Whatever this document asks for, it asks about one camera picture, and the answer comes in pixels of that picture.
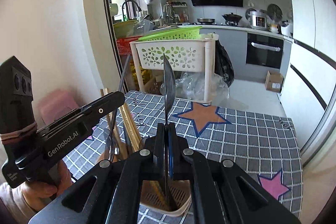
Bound beige plastic utensil holder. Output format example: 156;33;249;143
99;134;193;218

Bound metal spoon black handle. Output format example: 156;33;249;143
163;55;177;210

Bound person's left hand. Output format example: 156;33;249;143
22;160;72;201

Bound wooden chopsticks pair right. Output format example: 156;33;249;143
119;103;142;152

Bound wooden chopsticks pair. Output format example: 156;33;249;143
119;103;142;152
99;87;129;162

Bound wooden chopsticks pair left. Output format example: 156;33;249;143
99;87;129;162

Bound pink plastic stool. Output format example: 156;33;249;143
38;89;79;125

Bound clear plastic bag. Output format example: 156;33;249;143
174;71;229;102

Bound grey checked tablecloth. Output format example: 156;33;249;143
64;91;303;223

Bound white flower-pattern storage rack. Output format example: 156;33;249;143
130;33;219;103

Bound black plastic bag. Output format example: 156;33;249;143
215;40;235;87

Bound red plastic basket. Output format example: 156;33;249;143
117;35;142;56

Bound green plastic basket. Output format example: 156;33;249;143
138;26;202;42

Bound cardboard box on floor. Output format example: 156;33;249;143
265;71;284;93

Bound black built-in oven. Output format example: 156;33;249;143
246;33;284;69

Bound black wok on stove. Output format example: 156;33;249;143
222;13;242;26

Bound white refrigerator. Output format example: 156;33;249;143
280;0;335;152

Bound silver rice cooker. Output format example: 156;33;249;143
245;9;267;31

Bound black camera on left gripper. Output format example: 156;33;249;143
1;56;37;145

